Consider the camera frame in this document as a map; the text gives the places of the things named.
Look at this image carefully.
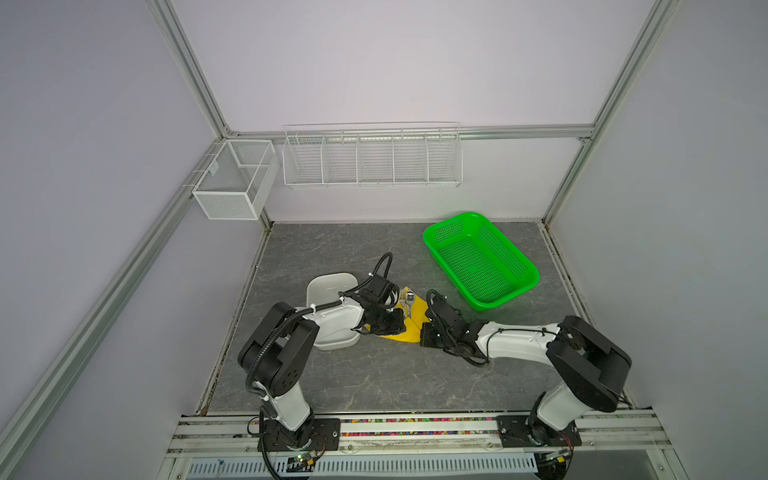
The small white mesh basket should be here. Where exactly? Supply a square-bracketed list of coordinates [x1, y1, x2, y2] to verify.
[193, 139, 280, 221]

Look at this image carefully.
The aluminium enclosure frame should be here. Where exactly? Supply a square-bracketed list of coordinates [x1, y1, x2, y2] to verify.
[1, 1, 679, 479]

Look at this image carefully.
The white slotted cable duct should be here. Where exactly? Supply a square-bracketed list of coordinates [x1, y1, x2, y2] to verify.
[186, 452, 539, 479]

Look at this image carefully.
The white plastic cutlery tray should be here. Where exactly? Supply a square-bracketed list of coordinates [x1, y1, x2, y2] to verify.
[306, 272, 364, 351]

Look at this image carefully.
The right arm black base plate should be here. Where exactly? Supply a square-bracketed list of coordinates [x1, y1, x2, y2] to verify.
[496, 415, 582, 448]

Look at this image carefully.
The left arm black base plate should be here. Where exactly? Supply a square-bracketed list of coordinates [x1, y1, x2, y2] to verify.
[259, 416, 341, 452]

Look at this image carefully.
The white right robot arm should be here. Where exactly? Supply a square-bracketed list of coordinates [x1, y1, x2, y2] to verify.
[421, 290, 632, 432]

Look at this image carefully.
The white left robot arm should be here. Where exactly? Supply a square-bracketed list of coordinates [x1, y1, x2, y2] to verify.
[238, 252, 407, 435]

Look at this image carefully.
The silver spoon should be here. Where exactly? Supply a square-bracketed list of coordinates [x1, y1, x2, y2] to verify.
[404, 290, 415, 317]

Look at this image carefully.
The long white wire rack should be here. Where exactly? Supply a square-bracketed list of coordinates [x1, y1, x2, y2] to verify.
[282, 122, 464, 188]

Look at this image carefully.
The yellow paper napkin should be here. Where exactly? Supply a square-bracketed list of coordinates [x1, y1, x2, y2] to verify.
[383, 287, 429, 344]

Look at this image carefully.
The green plastic perforated basket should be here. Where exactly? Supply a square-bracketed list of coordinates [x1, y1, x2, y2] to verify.
[423, 212, 540, 311]

